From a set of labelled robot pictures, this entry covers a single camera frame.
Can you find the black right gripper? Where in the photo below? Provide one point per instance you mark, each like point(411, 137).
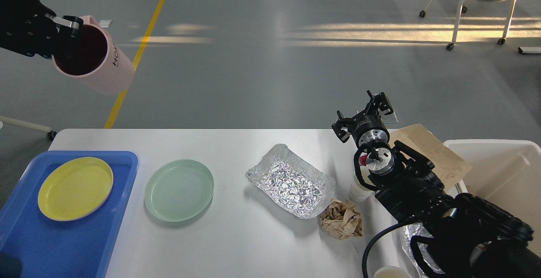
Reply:
point(367, 128)

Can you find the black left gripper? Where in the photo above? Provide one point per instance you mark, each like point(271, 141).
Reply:
point(29, 28)

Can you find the pink mug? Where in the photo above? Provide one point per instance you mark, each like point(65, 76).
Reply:
point(96, 61)

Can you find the light green plate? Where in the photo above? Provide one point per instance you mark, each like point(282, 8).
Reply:
point(179, 191)

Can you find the teal mug yellow inside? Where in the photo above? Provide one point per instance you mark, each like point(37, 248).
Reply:
point(10, 267)

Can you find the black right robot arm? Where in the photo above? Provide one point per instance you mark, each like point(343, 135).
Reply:
point(470, 237)

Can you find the white paper on floor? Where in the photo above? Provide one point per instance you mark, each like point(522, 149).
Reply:
point(105, 23)

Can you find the white paper cup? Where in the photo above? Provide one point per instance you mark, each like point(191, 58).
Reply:
point(358, 192)

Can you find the aluminium foil tray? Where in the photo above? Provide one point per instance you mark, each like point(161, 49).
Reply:
point(292, 183)

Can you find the brown paper bag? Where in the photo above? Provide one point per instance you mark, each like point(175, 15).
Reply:
point(449, 166)

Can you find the crumpled brown paper ball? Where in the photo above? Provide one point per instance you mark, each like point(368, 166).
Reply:
point(341, 220)

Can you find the white leg with caster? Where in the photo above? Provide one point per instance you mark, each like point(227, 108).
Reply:
point(50, 133)

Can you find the white plastic bin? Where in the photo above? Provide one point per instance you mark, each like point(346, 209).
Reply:
point(506, 173)

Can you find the white cup bottom edge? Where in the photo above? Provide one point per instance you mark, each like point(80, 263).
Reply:
point(391, 272)

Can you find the yellow plate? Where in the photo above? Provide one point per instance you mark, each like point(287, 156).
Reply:
point(75, 189)

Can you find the white bar on floor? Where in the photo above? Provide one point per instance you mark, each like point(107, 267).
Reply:
point(529, 50)

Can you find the blue plastic tray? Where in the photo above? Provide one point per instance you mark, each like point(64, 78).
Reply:
point(72, 249)

